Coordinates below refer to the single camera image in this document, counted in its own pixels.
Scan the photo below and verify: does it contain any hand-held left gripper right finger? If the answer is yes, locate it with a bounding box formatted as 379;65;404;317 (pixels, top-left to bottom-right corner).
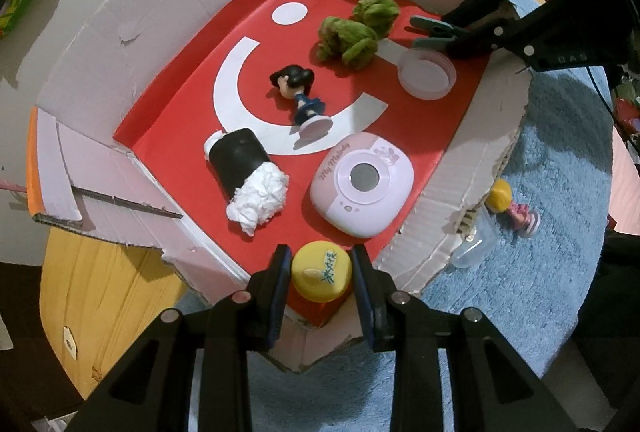
349;244;566;432

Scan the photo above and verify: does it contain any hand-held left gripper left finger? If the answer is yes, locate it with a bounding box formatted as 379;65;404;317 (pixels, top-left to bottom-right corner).
65;244;293;432

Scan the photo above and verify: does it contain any yellow bottle cap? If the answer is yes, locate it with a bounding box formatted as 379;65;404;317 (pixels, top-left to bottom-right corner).
291;241;353;304

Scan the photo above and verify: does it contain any teal clothes peg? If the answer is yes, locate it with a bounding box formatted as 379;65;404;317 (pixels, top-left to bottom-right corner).
410;15;468;50

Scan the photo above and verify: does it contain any clear plastic lid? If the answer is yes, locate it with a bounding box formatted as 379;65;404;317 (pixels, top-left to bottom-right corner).
397;48;457;101

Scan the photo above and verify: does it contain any pink toy camera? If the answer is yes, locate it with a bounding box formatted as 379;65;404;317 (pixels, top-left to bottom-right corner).
309;132;416;239

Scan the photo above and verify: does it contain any large green fluffy ball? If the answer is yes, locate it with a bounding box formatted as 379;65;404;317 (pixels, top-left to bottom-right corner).
314;15;380;70

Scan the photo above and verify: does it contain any black-haired girl figurine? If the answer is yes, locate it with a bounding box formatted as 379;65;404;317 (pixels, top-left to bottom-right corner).
269;64;333;143

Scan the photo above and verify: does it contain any cardboard box red floor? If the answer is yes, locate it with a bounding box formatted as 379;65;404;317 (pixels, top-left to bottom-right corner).
27;0;533;375

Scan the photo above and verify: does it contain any black and white roll toy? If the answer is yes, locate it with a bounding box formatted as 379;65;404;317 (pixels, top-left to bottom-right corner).
203;127;291;238

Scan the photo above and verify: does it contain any clear plastic cup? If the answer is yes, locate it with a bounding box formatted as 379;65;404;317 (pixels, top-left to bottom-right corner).
452;207;498;269

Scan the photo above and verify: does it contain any small green fluffy ball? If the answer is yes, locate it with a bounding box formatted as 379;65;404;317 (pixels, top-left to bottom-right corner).
351;0;400;38

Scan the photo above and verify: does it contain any blue fluffy mat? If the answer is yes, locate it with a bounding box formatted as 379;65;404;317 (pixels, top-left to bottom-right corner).
180;69;617;432

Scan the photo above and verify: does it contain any blonde girl figurine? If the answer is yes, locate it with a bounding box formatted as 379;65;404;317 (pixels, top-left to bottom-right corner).
485;178;541;239

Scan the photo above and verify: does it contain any small white sticker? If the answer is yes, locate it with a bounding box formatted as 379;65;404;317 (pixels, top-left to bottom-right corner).
62;326;79;361

